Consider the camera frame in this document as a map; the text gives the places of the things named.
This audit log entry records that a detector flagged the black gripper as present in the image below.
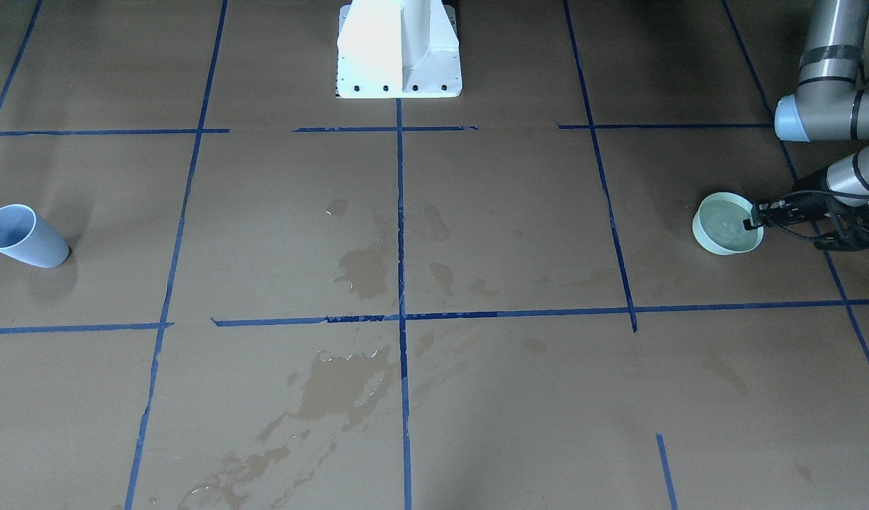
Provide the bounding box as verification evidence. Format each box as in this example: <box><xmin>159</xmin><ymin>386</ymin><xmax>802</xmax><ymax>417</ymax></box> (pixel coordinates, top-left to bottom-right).
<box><xmin>743</xmin><ymin>170</ymin><xmax>869</xmax><ymax>251</ymax></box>

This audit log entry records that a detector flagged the mint green bowl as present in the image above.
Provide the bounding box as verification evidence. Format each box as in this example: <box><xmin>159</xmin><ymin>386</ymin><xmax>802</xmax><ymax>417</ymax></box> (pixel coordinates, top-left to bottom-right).
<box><xmin>692</xmin><ymin>193</ymin><xmax>764</xmax><ymax>256</ymax></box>

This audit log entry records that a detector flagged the light blue plastic cup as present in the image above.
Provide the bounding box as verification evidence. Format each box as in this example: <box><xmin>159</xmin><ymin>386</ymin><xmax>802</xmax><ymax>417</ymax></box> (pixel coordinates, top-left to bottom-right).
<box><xmin>0</xmin><ymin>204</ymin><xmax>69</xmax><ymax>268</ymax></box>

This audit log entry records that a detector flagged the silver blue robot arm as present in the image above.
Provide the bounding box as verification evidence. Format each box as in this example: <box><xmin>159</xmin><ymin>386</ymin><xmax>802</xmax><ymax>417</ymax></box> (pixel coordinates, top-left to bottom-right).
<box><xmin>742</xmin><ymin>1</ymin><xmax>869</xmax><ymax>251</ymax></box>

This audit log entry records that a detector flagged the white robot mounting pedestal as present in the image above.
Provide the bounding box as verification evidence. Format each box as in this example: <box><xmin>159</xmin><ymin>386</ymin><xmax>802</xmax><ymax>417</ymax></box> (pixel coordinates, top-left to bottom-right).
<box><xmin>335</xmin><ymin>1</ymin><xmax>463</xmax><ymax>100</ymax></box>

